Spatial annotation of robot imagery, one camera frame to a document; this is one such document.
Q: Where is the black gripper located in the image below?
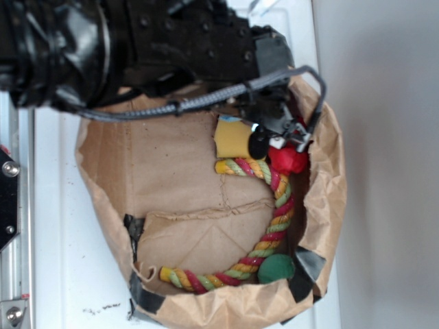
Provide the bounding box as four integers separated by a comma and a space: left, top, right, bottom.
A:
116, 0, 295, 100

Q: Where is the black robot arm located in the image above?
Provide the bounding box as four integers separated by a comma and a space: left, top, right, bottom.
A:
1, 1, 294, 112

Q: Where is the yellow sponge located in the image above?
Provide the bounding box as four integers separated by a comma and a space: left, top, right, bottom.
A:
214, 119, 252, 158

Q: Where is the brown paper bag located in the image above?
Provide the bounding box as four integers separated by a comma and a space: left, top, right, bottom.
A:
74, 73, 348, 329

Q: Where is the red ball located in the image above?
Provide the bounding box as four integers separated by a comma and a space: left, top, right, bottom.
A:
268, 137, 309, 175

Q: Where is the green ball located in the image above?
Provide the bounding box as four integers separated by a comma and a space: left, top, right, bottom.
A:
257, 254, 296, 284

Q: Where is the grey braided cable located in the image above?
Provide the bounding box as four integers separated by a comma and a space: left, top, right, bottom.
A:
77, 65, 327, 151

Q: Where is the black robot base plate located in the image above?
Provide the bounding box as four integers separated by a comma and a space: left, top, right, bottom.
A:
0, 145, 21, 251

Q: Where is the multicolour twisted rope toy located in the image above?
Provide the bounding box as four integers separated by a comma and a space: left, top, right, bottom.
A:
159, 157, 295, 294

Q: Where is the aluminium frame rail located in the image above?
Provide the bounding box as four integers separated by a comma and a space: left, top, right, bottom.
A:
1, 93, 34, 328

